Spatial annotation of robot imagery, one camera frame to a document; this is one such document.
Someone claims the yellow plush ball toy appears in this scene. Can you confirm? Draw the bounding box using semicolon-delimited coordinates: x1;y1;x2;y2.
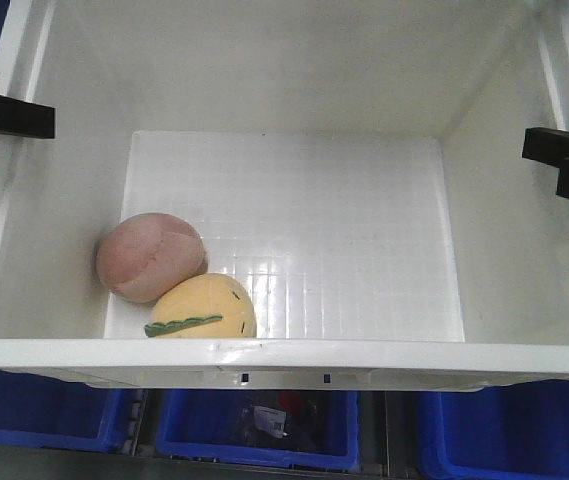
144;273;257;339

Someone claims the white plastic tote crate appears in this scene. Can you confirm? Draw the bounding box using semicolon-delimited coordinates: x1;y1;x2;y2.
0;1;569;390

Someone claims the blue plastic bin left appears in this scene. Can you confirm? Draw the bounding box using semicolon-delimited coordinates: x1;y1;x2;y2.
0;371;138;452

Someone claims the blue plastic bin middle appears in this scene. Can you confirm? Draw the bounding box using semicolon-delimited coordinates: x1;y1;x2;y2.
155;389;360;471

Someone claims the pink plush ball toy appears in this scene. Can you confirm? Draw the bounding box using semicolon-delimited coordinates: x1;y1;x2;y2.
95;213;208;303

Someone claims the blue plastic bin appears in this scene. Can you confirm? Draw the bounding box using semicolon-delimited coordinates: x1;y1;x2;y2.
0;371;138;452
416;380;569;479
155;389;360;471

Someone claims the blue plastic bin right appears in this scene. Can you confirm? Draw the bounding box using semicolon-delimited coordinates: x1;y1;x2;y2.
416;380;569;479

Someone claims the plastic bag of parts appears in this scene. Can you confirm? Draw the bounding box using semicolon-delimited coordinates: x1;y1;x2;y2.
233;390;328;453

